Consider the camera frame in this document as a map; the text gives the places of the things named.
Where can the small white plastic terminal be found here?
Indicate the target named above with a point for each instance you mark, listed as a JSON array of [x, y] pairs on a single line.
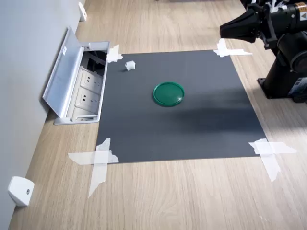
[[130, 66]]

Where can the white power socket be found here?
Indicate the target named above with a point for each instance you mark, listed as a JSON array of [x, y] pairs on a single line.
[[86, 98], [90, 79]]

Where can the round green lid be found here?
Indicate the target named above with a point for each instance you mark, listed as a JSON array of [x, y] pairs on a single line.
[[168, 94]]

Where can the small white bracket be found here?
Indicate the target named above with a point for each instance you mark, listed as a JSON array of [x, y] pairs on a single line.
[[82, 12], [20, 191]]

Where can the white tape piece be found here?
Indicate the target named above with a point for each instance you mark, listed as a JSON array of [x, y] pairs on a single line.
[[224, 50], [269, 151], [99, 158], [113, 54]]

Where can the dark grey mat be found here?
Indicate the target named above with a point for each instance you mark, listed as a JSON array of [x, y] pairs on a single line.
[[148, 134]]

